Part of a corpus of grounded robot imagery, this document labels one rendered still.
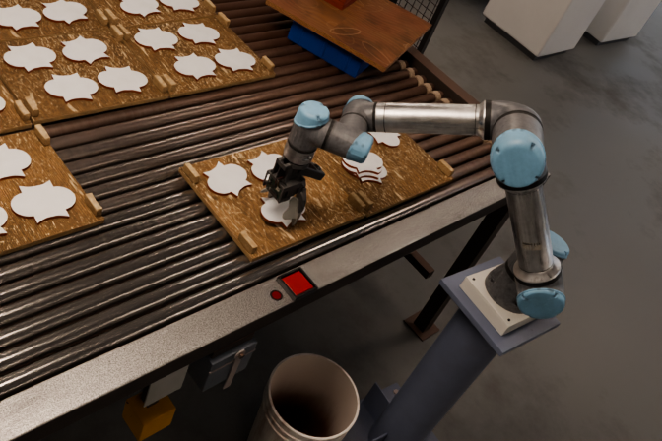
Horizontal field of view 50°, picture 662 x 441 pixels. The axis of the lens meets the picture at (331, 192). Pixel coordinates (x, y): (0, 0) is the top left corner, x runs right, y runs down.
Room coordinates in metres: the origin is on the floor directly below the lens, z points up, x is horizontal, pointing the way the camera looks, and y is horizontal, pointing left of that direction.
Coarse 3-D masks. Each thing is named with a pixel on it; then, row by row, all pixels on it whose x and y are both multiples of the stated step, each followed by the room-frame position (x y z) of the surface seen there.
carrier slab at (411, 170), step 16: (400, 144) 1.95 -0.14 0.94; (416, 144) 1.99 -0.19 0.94; (320, 160) 1.69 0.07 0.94; (336, 160) 1.72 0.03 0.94; (384, 160) 1.82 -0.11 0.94; (400, 160) 1.86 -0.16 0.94; (416, 160) 1.90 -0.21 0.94; (432, 160) 1.94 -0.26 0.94; (336, 176) 1.65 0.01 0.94; (352, 176) 1.68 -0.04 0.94; (400, 176) 1.78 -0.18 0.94; (416, 176) 1.82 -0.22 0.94; (432, 176) 1.86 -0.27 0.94; (368, 192) 1.64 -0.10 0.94; (384, 192) 1.68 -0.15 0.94; (400, 192) 1.71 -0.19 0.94; (416, 192) 1.74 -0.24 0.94; (384, 208) 1.61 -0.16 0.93
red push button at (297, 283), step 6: (288, 276) 1.21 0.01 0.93; (294, 276) 1.22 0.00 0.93; (300, 276) 1.23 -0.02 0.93; (288, 282) 1.19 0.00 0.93; (294, 282) 1.20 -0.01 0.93; (300, 282) 1.21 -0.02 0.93; (306, 282) 1.22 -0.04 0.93; (294, 288) 1.18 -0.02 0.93; (300, 288) 1.19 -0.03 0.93; (306, 288) 1.20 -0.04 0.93
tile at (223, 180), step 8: (216, 168) 1.44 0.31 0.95; (224, 168) 1.46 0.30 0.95; (232, 168) 1.47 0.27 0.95; (240, 168) 1.49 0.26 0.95; (208, 176) 1.40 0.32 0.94; (216, 176) 1.42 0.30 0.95; (224, 176) 1.43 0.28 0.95; (232, 176) 1.44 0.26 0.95; (240, 176) 1.46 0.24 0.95; (208, 184) 1.37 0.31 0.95; (216, 184) 1.39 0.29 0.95; (224, 184) 1.40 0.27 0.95; (232, 184) 1.41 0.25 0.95; (240, 184) 1.43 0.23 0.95; (248, 184) 1.44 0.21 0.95; (216, 192) 1.36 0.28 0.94; (224, 192) 1.37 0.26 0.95; (232, 192) 1.39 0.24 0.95
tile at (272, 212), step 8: (264, 200) 1.39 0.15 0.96; (272, 200) 1.41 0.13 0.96; (288, 200) 1.43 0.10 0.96; (264, 208) 1.36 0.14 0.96; (272, 208) 1.38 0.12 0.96; (280, 208) 1.39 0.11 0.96; (304, 208) 1.43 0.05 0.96; (264, 216) 1.34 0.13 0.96; (272, 216) 1.35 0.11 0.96; (280, 216) 1.36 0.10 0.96; (288, 224) 1.34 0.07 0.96
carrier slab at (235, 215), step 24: (240, 192) 1.41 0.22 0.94; (264, 192) 1.45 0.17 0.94; (312, 192) 1.54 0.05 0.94; (336, 192) 1.58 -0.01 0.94; (216, 216) 1.30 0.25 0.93; (240, 216) 1.33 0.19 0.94; (312, 216) 1.44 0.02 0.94; (336, 216) 1.49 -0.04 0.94; (360, 216) 1.53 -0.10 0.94; (264, 240) 1.28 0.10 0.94; (288, 240) 1.32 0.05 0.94
